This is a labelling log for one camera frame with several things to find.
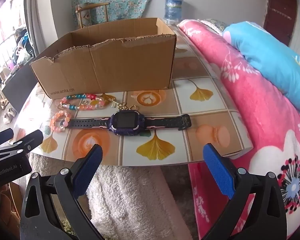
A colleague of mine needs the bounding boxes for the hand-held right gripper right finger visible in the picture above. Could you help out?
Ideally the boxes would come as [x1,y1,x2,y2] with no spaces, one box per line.
[202,143,288,240]

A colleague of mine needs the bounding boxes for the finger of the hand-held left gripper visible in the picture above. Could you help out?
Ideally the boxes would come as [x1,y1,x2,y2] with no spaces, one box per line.
[0,128,14,148]
[0,130,44,165]

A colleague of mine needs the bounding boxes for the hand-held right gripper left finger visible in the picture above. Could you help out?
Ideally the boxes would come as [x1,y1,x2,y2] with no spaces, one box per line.
[20,144,105,240]

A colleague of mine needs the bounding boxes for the pink bead bracelet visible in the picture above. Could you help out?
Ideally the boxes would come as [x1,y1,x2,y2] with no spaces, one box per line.
[50,110,72,133]

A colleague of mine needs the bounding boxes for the multicolour bead bracelet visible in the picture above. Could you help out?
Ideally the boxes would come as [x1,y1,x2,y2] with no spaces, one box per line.
[60,93,106,112]

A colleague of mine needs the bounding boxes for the dark purple smart watch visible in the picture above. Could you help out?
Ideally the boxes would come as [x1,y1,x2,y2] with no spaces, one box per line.
[65,107,192,136]

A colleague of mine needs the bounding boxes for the brown cardboard box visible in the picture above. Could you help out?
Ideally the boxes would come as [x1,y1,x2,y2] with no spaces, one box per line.
[30,17,177,99]

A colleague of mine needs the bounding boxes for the white shoes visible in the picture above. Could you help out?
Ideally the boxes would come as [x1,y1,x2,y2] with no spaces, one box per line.
[2,107,17,124]

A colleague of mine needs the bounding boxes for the white fluffy blanket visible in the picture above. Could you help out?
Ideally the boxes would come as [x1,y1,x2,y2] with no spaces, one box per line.
[29,152,193,240]

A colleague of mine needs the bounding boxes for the pink floral blanket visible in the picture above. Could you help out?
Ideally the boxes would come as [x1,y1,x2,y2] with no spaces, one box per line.
[177,19,300,240]

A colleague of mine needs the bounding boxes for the pile of clothes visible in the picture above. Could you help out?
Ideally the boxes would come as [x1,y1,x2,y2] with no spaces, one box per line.
[12,27,34,63]

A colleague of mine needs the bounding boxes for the grey curtain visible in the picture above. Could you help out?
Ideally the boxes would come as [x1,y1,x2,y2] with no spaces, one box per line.
[24,0,40,58]

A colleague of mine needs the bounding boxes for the blue pillow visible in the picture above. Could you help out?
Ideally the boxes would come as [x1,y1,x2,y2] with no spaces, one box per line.
[222,21,300,117]

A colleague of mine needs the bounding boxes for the wooden chair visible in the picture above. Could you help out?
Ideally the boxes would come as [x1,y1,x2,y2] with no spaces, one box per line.
[75,2,110,29]

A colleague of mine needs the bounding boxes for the grey patterned cushion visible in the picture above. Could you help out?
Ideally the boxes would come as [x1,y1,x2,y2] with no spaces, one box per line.
[197,19,228,34]

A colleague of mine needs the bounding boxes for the brown door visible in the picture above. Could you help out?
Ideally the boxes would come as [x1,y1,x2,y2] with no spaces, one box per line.
[263,0,297,47]

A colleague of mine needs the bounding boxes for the metal hook rack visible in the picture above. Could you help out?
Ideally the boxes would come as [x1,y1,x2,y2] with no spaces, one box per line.
[271,7,293,19]

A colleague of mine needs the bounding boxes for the teal floral wall cloth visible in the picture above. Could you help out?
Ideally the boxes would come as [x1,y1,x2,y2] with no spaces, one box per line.
[72,0,161,29]

